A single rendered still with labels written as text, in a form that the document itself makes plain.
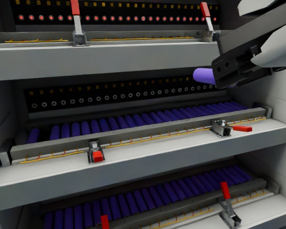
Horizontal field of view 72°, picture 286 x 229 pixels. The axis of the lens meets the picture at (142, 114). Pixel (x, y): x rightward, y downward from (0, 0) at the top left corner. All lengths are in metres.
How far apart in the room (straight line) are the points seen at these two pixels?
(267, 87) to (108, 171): 0.45
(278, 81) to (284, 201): 0.30
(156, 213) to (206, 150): 0.18
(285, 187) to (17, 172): 0.59
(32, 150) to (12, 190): 0.07
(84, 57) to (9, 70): 0.11
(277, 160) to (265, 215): 0.14
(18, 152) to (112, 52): 0.23
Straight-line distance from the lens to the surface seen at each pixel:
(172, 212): 0.50
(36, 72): 0.36
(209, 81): 0.25
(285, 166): 0.62
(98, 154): 0.30
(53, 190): 0.37
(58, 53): 0.36
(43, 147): 0.39
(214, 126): 0.46
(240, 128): 0.41
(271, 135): 0.54
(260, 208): 0.59
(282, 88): 0.58
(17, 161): 0.40
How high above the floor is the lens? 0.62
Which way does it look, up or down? 2 degrees down
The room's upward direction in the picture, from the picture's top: 7 degrees counter-clockwise
